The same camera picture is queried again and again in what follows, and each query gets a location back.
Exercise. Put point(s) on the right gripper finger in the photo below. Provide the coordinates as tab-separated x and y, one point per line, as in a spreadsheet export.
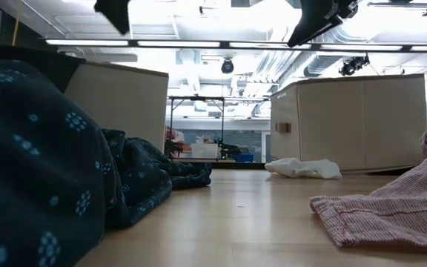
315	20

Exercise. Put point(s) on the pink checked garment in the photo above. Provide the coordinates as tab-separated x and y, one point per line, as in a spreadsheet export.
391	211

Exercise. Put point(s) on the dark blue patterned garment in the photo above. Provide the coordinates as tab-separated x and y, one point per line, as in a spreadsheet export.
32	167

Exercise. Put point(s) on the silver ventilation duct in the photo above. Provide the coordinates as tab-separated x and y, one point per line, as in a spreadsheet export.
317	65

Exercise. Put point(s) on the black table frame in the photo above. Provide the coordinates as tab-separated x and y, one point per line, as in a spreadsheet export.
222	118

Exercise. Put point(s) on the black ceiling spotlight fixture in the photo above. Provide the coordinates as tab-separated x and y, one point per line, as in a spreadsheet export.
350	66

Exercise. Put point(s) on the white cloth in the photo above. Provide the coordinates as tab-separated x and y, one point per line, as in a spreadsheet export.
298	168

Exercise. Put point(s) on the black overhead camera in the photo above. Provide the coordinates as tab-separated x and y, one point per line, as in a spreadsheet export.
227	66

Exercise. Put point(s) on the blue tub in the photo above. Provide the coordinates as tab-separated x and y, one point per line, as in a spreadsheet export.
244	158

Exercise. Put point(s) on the overhead light bar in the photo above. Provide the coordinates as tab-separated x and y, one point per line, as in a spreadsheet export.
184	44

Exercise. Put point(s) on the black ceiling rail fixture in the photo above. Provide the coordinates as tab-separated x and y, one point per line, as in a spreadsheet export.
399	4

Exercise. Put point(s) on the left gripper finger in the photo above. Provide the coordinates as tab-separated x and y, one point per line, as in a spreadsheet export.
117	13

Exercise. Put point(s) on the robot arm with green lights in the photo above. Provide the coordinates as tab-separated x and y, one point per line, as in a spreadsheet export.
230	149

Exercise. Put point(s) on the beige fabric bin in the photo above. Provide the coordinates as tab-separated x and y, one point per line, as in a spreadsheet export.
124	104
347	122

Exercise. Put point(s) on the white box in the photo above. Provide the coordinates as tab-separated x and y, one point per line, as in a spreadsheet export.
204	151

